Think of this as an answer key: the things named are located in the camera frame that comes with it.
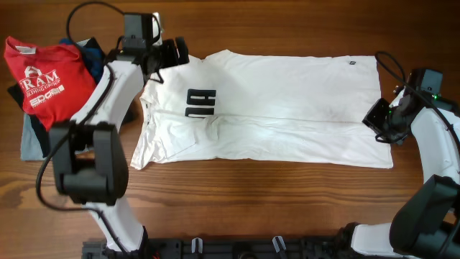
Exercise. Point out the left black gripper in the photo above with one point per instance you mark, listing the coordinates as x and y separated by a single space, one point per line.
170 60

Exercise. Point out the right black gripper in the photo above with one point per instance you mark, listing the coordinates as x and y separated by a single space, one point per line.
371 119

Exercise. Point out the white t-shirt black print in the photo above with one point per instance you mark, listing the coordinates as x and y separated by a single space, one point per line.
234 106

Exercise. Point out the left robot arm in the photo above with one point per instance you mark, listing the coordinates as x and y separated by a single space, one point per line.
87 156

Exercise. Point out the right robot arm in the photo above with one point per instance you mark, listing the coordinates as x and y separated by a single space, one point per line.
419 229

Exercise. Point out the navy blue folded shirt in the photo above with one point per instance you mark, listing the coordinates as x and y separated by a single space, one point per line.
93 59

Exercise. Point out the red folded printed t-shirt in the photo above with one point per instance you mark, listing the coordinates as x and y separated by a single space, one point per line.
53 79

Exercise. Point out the black folded shirt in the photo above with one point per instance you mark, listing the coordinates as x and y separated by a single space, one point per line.
17 95

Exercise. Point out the grey folded shirt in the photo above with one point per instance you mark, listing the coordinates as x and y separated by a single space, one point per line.
35 140

